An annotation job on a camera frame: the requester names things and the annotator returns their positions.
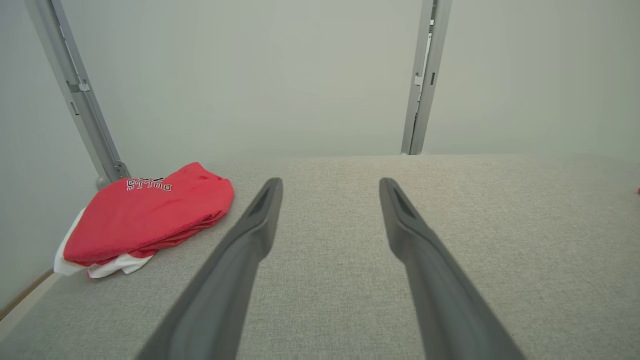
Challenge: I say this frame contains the grey metal partition post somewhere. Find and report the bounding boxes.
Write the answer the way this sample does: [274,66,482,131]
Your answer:
[400,0,453,156]
[25,0,132,190]

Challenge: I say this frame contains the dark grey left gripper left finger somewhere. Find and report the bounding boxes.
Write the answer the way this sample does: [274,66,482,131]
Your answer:
[136,177,284,360]

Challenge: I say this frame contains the grey fabric sofa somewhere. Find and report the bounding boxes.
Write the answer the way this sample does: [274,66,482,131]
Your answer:
[0,154,640,360]

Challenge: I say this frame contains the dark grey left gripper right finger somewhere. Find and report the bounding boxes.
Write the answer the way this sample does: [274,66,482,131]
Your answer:
[378,177,528,360]

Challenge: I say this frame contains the red shorts with white stripe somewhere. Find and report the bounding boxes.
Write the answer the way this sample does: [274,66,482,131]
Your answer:
[53,161,235,279]

